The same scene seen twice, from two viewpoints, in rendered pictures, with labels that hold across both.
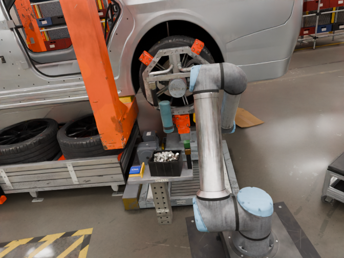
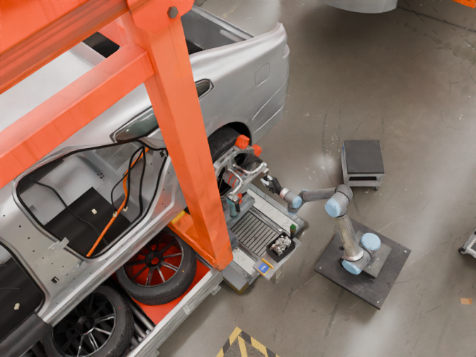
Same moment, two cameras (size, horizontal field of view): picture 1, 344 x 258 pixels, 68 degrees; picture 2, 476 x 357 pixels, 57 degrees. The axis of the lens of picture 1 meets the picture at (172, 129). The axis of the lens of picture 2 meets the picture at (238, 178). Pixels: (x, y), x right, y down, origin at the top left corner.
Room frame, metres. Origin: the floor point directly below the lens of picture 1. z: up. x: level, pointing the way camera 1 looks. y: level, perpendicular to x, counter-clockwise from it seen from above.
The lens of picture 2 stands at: (0.59, 1.33, 3.80)
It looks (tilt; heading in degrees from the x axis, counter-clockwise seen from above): 56 degrees down; 313
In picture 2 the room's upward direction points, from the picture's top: 8 degrees counter-clockwise
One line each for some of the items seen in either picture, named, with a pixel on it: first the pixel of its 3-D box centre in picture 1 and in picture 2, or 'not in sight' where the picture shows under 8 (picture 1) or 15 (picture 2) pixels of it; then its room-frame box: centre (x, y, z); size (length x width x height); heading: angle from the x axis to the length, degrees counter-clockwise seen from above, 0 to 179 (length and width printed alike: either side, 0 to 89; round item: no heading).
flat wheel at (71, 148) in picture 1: (95, 135); (156, 263); (2.23, 0.74, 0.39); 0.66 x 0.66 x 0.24
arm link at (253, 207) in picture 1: (252, 211); (368, 246); (0.83, -0.30, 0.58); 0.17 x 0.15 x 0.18; 83
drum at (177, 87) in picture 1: (177, 85); (236, 180); (1.95, -0.10, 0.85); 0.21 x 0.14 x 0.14; 173
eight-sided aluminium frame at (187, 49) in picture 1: (177, 82); (230, 175); (2.02, -0.10, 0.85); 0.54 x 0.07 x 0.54; 83
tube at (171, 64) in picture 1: (160, 65); (230, 178); (1.91, 0.01, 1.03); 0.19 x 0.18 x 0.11; 173
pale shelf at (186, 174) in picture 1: (160, 172); (277, 254); (1.41, 0.12, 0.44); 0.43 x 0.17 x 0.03; 83
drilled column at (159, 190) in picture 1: (161, 198); (275, 268); (1.42, 0.15, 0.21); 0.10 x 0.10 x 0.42; 83
